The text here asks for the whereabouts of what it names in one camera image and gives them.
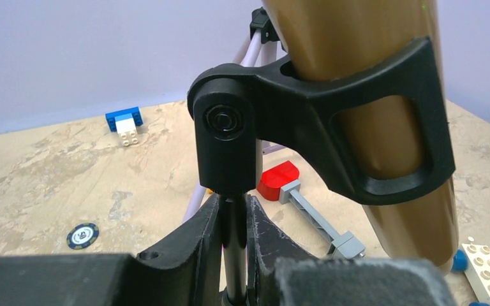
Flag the white brick car blue wheels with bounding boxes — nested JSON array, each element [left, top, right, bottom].
[[451, 237, 490, 305]]

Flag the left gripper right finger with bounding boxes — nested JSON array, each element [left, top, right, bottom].
[[247, 196, 456, 305]]

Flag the black microphone stand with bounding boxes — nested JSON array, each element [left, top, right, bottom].
[[186, 36, 457, 306]]

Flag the poker chip near centre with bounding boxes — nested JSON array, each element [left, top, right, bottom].
[[66, 222, 100, 250]]

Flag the blue and white bricks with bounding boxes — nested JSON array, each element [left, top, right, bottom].
[[105, 106, 144, 147]]

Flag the red and grey brick hammer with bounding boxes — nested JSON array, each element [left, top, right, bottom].
[[256, 161, 366, 259]]

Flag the gold microphone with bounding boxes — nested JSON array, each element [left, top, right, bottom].
[[264, 1, 459, 274]]

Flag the lilac music stand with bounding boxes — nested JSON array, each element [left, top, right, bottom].
[[182, 7, 288, 224]]

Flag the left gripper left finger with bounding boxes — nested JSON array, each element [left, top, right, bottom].
[[0, 196, 221, 305]]

